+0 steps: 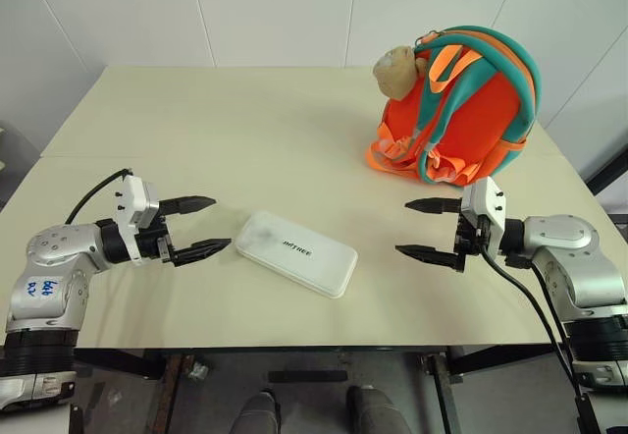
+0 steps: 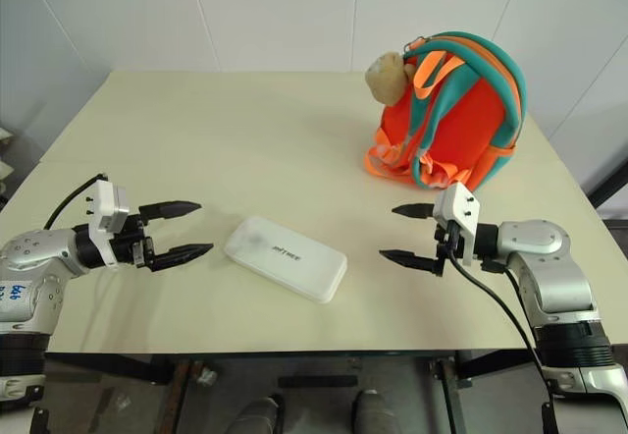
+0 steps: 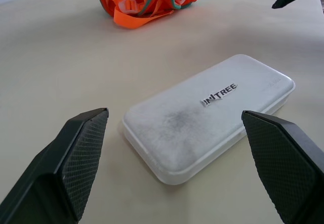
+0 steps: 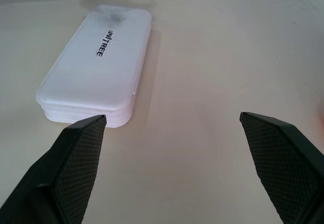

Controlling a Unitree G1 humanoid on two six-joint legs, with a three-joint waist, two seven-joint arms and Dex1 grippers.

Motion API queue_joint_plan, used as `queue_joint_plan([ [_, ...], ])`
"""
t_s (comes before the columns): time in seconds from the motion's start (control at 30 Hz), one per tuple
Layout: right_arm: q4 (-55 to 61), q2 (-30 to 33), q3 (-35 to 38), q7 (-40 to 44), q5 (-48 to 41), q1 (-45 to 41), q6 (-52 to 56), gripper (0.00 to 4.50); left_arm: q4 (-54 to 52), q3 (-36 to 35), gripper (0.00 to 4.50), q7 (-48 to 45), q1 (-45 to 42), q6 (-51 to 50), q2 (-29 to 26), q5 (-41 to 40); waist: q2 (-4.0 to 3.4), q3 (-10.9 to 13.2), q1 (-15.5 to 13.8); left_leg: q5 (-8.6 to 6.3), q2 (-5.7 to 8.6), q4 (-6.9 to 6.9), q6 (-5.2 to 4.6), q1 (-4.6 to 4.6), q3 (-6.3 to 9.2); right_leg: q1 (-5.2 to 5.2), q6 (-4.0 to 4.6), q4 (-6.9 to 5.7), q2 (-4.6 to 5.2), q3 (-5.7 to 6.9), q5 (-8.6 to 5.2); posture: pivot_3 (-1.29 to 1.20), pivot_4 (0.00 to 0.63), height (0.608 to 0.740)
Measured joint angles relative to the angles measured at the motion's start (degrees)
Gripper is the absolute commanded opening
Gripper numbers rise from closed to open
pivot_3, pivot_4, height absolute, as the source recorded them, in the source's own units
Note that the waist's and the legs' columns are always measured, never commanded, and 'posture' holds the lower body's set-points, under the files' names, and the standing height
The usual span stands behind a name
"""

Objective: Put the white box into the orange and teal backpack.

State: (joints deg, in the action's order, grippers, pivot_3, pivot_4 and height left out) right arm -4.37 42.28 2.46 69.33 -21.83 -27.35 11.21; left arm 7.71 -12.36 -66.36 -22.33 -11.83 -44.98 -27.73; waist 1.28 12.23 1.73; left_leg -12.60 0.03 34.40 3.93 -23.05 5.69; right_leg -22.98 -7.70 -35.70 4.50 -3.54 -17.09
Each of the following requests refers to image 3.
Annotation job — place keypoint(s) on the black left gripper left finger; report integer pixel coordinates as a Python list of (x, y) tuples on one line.
[(45, 173)]

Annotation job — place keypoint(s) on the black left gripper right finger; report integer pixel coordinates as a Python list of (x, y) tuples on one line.
[(286, 163)]

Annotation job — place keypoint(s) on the white rectangular case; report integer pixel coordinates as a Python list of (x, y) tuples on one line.
[(202, 122)]

